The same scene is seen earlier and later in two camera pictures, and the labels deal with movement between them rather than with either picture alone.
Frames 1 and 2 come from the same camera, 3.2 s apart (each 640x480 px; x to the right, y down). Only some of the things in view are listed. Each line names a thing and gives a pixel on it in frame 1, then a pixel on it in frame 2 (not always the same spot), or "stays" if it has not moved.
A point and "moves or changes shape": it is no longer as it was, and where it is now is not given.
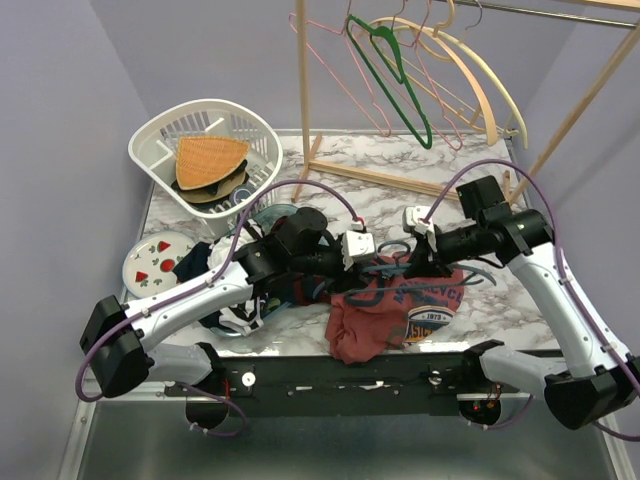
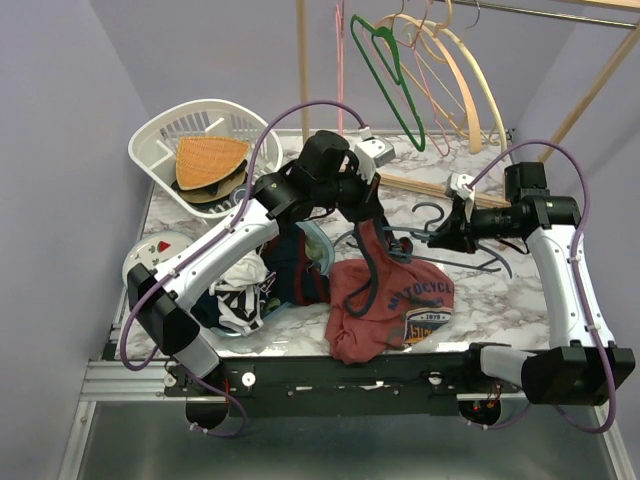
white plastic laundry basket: [215, 155] stays
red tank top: [390, 310] moves or changes shape
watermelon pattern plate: [149, 262] stays
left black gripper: [340, 265] -> [368, 205]
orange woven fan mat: [201, 160] stays
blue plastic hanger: [400, 267] moves or changes shape
